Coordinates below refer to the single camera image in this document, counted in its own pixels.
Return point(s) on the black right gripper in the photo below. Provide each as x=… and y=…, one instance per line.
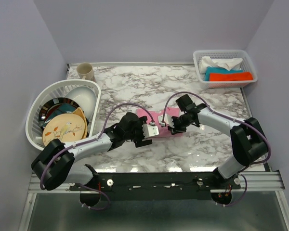
x=176, y=129

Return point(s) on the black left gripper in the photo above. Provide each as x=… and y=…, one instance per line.
x=139, y=142

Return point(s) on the pink t shirt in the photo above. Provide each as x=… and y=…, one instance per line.
x=163, y=131

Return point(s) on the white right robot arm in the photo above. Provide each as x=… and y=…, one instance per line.
x=247, y=137

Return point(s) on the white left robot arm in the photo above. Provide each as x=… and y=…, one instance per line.
x=54, y=165

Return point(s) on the white ceramic bowl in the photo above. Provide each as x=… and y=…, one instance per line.
x=85, y=98

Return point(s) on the tan scalloped dish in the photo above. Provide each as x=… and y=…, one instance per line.
x=80, y=113

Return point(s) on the teal folded t shirt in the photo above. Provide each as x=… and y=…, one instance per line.
x=215, y=70

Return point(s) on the white plastic mesh basket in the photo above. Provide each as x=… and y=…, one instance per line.
x=246, y=65

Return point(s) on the beige bird pattern plate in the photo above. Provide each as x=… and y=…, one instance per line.
x=65, y=127

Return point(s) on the teal ceramic plate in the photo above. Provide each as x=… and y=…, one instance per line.
x=58, y=110

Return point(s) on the beige ceramic mug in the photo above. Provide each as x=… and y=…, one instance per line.
x=85, y=71

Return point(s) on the white folded t shirt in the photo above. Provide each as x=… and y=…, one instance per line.
x=227, y=64

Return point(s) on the orange folded t shirt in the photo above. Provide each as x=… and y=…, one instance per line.
x=244, y=76

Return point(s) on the dark striped rim plate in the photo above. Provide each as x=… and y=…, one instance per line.
x=50, y=105

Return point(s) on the white oval dish basket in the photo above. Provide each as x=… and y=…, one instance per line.
x=57, y=90

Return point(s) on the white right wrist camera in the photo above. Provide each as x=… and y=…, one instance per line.
x=165, y=120

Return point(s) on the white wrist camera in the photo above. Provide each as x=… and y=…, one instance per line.
x=150, y=131
x=165, y=120

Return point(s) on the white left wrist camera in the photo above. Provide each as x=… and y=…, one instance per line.
x=150, y=131

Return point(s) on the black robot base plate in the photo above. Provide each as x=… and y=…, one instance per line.
x=162, y=186

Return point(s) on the aluminium frame rail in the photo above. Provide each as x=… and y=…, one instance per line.
x=90, y=181

